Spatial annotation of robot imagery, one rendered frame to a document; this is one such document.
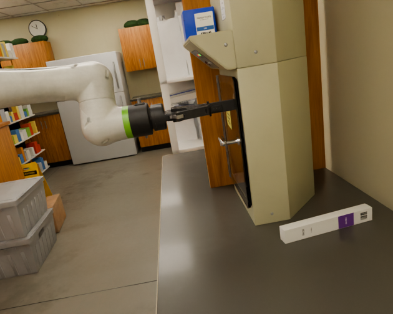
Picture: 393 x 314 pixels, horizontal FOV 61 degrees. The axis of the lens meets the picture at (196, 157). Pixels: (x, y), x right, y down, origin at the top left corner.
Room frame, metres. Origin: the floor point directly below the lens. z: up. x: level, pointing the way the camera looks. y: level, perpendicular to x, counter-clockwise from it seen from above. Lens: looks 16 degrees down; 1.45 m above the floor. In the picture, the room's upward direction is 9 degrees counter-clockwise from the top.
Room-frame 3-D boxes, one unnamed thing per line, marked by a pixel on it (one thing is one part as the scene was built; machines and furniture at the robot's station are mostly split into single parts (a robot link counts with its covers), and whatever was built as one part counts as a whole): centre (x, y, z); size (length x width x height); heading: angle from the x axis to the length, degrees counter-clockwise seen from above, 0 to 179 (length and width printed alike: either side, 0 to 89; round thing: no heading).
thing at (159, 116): (0.95, 0.06, 1.31); 0.09 x 0.08 x 0.07; 93
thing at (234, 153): (1.07, -0.13, 1.19); 0.30 x 0.01 x 0.40; 2
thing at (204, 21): (1.01, -0.08, 1.54); 0.05 x 0.05 x 0.06; 87
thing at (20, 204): (2.65, 1.61, 0.49); 0.60 x 0.42 x 0.33; 3
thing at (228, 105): (0.95, -0.09, 1.31); 0.07 x 0.01 x 0.03; 93
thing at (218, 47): (1.07, -0.08, 1.46); 0.32 x 0.12 x 0.10; 3
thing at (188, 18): (1.16, -0.08, 1.56); 0.10 x 0.10 x 0.09; 3
